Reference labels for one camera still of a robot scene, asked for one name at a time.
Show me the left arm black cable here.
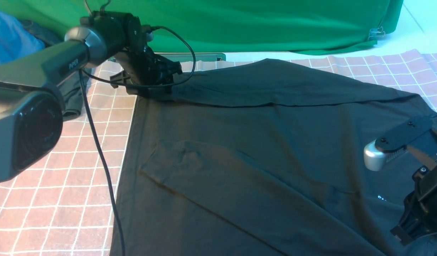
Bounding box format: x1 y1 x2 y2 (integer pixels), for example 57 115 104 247
78 26 197 256

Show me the pink checkered tablecloth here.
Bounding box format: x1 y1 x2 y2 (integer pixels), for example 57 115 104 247
0 49 437 256

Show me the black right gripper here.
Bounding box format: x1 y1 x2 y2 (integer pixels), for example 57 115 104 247
391 153 437 246

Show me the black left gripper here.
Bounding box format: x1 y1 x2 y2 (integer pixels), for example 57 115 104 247
110 46 183 100

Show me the green backdrop cloth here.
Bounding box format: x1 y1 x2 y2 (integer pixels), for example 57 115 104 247
0 0 403 55

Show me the metal binder clip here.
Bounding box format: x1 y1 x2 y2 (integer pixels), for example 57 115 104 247
367 26 386 41

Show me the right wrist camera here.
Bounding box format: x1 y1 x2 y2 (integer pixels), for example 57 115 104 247
363 115 433 171

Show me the dark gray crumpled garment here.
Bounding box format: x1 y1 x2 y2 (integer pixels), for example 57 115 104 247
19 19 90 121

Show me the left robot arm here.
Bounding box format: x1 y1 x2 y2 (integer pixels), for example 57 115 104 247
0 9 182 183

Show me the blue garment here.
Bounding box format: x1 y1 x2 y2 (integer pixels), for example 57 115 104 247
0 11 45 65

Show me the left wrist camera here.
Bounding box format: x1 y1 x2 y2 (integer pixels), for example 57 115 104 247
141 25 154 43

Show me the green metal bar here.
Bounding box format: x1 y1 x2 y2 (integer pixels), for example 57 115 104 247
158 53 226 63

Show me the gray long-sleeved shirt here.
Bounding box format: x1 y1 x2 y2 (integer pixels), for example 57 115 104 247
117 59 437 256

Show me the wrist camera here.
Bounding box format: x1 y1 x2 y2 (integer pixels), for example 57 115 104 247
141 25 154 43
363 115 433 171

